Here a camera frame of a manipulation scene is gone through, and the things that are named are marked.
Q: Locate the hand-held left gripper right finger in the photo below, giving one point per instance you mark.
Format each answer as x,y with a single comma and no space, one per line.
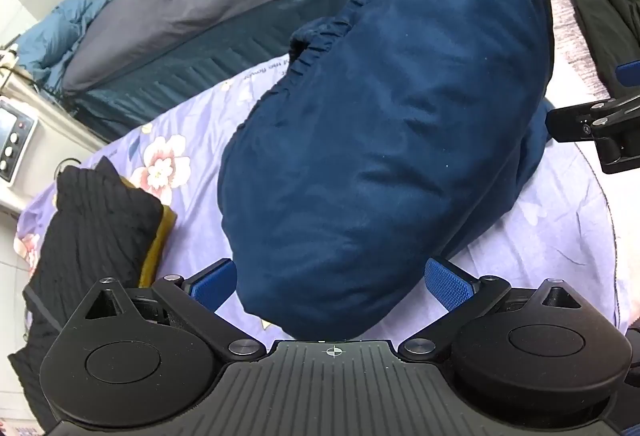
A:
447,283

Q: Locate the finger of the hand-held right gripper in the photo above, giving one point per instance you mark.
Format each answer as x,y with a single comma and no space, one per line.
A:
575,123
630,73

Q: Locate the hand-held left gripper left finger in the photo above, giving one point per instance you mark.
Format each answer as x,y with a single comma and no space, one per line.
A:
215,286

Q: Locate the navy blue jacket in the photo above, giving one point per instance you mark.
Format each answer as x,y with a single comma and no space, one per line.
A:
390,140

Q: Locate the grey striped blanket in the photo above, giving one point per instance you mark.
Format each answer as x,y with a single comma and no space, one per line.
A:
570,45

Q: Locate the mustard yellow cloth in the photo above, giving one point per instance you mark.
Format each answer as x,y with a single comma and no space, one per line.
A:
162,236

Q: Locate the purple floral bedsheet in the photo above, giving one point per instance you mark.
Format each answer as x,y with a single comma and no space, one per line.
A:
550,226

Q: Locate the black knit sweater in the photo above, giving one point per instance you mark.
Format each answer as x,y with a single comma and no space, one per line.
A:
95,226

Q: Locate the dark teal bed base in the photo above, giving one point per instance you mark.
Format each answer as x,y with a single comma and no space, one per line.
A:
175,80

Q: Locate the white side cabinet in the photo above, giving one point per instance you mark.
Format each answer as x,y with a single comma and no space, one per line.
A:
57,140

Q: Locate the white appliance with buttons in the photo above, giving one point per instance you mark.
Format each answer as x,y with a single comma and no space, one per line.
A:
15,135

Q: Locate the grey bed cover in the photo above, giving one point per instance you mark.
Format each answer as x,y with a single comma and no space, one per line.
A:
200,15

